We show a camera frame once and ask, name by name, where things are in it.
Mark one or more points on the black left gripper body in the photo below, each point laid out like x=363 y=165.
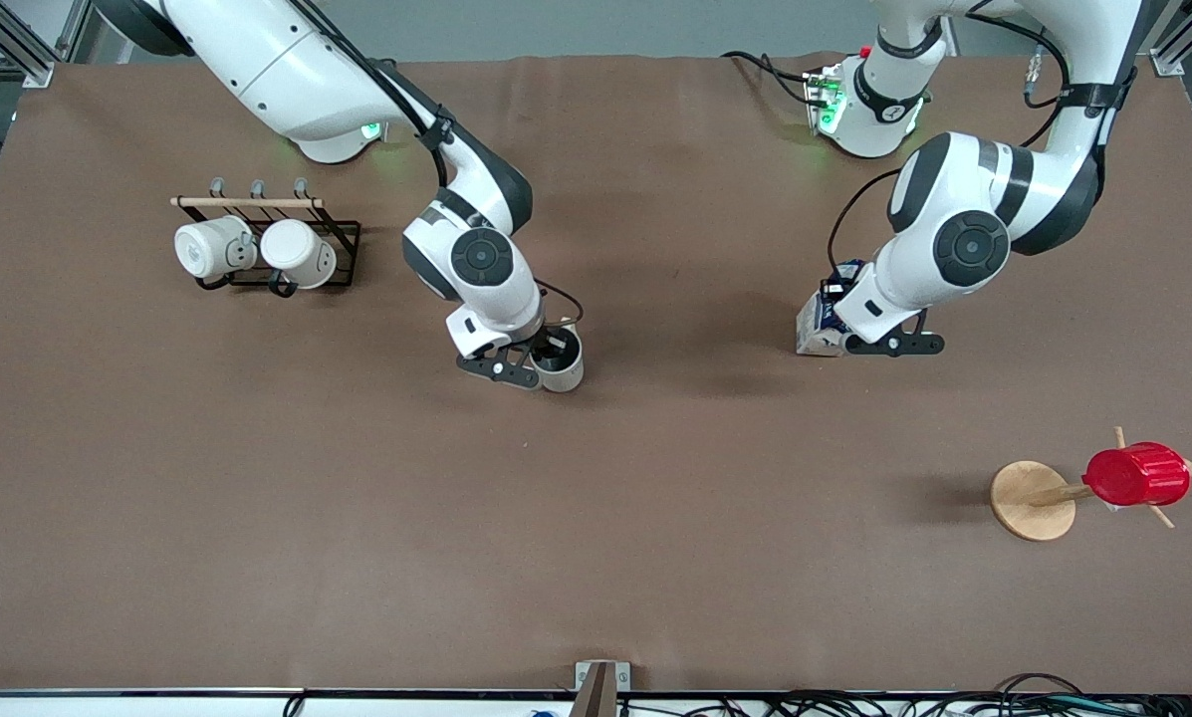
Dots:
x=840 y=287

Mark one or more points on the beige mug grey inside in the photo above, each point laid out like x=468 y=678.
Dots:
x=564 y=376

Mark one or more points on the blue white milk carton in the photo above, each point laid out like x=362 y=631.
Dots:
x=813 y=334

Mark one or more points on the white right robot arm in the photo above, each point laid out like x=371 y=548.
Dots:
x=287 y=80

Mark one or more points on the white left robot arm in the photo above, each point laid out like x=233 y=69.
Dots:
x=964 y=244

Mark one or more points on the wooden cup tree stand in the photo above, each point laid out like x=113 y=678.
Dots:
x=1029 y=503

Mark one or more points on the red plastic cup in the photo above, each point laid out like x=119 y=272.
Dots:
x=1138 y=475

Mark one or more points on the brown table cover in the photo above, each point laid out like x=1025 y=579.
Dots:
x=596 y=518

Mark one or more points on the white ceramic mug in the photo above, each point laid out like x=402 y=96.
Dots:
x=207 y=249
x=297 y=254

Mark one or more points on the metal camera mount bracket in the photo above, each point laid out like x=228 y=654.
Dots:
x=600 y=687

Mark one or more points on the aluminium frame profile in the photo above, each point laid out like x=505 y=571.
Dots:
x=1178 y=45
x=18 y=50

